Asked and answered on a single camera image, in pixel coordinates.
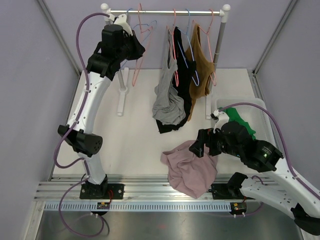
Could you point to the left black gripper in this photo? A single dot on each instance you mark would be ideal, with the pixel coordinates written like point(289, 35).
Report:
point(138, 49)

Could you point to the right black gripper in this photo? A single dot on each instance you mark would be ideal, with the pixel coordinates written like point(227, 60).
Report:
point(197, 147)

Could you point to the pink tank top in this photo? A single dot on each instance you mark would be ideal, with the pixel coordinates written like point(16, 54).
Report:
point(187, 173)

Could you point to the light blue hanger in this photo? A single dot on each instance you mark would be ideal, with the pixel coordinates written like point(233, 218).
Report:
point(143, 30)

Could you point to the green tank top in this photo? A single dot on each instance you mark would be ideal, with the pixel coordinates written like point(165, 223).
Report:
point(234, 116)

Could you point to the grey tank top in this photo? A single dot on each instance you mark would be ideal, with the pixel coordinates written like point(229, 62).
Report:
point(168, 107)

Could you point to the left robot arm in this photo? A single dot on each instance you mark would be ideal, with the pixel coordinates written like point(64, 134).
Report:
point(118, 43)

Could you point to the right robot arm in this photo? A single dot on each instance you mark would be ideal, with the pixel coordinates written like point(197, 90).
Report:
point(296, 202)

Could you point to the black tank top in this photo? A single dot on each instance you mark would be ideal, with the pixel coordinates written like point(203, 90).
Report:
point(186, 70)

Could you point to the brown tank top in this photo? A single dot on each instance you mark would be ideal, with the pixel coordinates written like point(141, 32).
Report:
point(204, 69)

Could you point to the white and metal clothes rack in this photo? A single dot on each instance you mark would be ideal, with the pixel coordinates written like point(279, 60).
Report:
point(222, 13)

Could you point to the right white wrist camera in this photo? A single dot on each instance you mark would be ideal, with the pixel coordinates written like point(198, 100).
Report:
point(220, 117)

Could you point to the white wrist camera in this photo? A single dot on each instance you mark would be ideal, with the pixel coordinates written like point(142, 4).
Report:
point(220, 117)
point(121, 20)

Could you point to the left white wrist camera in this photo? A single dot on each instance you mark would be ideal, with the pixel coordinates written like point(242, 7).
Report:
point(121, 20)

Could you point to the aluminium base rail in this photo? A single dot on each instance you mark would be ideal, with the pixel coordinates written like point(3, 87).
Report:
point(137, 188)

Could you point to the white slotted cable duct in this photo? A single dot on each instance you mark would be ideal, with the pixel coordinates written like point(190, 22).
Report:
point(139, 206)

